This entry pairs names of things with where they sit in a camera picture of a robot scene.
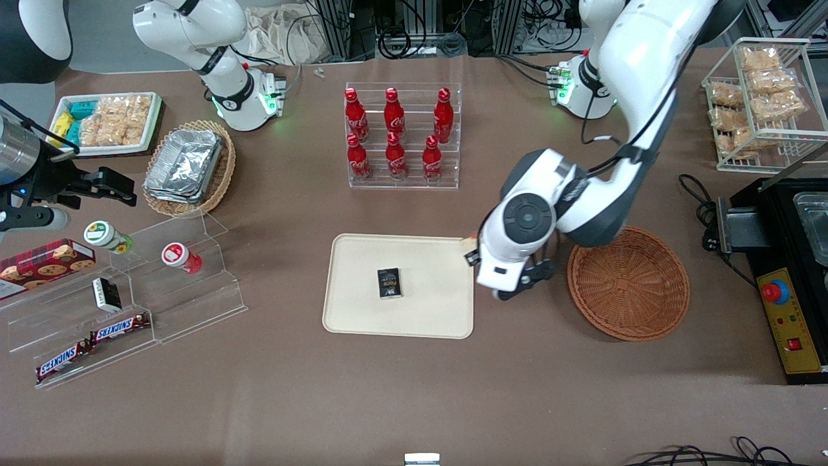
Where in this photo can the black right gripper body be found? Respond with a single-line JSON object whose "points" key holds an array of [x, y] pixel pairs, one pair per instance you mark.
{"points": [[46, 180]]}

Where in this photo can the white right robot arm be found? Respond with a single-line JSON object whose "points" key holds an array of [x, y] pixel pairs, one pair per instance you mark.
{"points": [[194, 26]]}

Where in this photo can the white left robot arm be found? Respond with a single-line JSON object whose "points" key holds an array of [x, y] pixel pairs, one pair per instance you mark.
{"points": [[647, 65]]}

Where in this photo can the white rectangular snack tray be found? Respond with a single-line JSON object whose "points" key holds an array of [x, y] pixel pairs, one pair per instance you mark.
{"points": [[103, 150]]}

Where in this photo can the beige plastic tray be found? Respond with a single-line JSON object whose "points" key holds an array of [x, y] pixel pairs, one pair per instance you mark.
{"points": [[427, 259]]}

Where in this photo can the oval light wicker basket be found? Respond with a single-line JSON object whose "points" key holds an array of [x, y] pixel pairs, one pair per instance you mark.
{"points": [[223, 175]]}

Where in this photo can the round brown wicker basket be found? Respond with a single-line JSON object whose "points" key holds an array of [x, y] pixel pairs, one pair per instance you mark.
{"points": [[627, 285]]}

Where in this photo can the green jar with white lid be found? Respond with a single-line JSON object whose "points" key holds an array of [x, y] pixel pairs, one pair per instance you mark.
{"points": [[103, 235]]}

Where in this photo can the clear bag of crackers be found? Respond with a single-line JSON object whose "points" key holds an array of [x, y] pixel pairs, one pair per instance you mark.
{"points": [[103, 131], [126, 107]]}

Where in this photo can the teal snack packet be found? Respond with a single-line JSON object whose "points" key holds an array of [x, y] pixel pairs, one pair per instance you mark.
{"points": [[73, 133], [83, 109]]}

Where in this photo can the yellow snack packet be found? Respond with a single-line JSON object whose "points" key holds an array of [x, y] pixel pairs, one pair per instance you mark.
{"points": [[61, 124]]}

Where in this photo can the stacked aluminium foil trays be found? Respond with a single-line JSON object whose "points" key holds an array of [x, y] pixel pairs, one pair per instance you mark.
{"points": [[184, 162]]}

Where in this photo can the small black card box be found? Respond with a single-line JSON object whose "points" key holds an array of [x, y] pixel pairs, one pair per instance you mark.
{"points": [[389, 283]]}

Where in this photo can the red plaid cookie box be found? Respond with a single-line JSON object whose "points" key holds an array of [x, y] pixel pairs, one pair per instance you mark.
{"points": [[45, 265]]}

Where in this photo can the red jar with white lid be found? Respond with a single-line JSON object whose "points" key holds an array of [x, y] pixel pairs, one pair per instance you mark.
{"points": [[178, 256]]}

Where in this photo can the small black and white box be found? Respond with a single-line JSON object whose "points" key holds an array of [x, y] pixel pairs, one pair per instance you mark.
{"points": [[107, 294]]}

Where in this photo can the clear acrylic bottle rack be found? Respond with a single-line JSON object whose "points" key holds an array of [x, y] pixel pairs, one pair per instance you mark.
{"points": [[414, 178]]}

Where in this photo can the red cola bottle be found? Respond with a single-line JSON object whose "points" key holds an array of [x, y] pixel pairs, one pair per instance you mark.
{"points": [[431, 162], [394, 115], [355, 116], [358, 160], [443, 116], [395, 158]]}

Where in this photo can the Snickers chocolate bar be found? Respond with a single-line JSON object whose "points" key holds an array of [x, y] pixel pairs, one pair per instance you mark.
{"points": [[119, 328], [61, 361]]}

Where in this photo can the clear acrylic stepped shelf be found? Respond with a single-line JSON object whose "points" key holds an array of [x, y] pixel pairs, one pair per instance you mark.
{"points": [[194, 310]]}

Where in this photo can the beige cloth bag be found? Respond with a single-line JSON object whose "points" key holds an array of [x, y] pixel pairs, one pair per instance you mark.
{"points": [[278, 35]]}

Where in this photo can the black tabletop machine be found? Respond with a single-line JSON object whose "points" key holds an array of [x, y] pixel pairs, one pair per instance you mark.
{"points": [[776, 220]]}

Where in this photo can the aluminium frame post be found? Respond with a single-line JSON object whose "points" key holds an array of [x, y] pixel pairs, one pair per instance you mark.
{"points": [[508, 26], [343, 29]]}

